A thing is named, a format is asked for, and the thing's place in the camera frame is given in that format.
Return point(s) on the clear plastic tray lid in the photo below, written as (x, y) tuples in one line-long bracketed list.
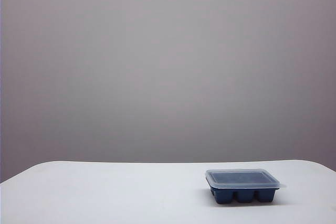
[(236, 178)]

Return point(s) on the blue ice cube tray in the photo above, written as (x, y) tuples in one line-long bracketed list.
[(244, 195)]

